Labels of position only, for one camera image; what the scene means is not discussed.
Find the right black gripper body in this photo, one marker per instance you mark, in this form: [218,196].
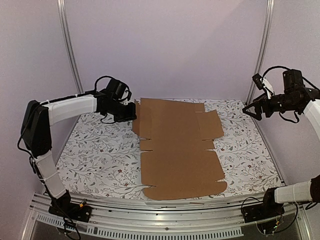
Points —
[264,108]

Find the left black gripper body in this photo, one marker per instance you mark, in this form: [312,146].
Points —
[121,113]

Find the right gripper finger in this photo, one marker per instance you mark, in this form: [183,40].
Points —
[256,105]
[257,115]

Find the brown cardboard box sheet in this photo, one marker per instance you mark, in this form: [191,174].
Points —
[178,158]

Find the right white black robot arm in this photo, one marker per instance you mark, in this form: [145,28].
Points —
[299,96]

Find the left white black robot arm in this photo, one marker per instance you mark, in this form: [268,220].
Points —
[36,126]

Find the floral patterned table mat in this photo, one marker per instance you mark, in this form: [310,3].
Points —
[103,159]

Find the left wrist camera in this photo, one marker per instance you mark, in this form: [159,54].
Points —
[116,88]

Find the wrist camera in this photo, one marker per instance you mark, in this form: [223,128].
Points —
[263,84]
[116,88]

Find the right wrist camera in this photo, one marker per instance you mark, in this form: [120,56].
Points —
[263,84]

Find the left aluminium frame post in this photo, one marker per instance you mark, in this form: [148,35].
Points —
[61,7]

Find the aluminium frame post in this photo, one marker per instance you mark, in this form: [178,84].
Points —
[61,7]
[265,35]

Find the right aluminium frame post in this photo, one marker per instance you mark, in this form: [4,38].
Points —
[265,35]

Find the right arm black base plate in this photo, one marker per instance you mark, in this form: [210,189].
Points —
[261,211]

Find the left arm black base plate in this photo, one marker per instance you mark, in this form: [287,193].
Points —
[76,211]

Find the aluminium front rail base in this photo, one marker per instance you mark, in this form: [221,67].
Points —
[198,219]

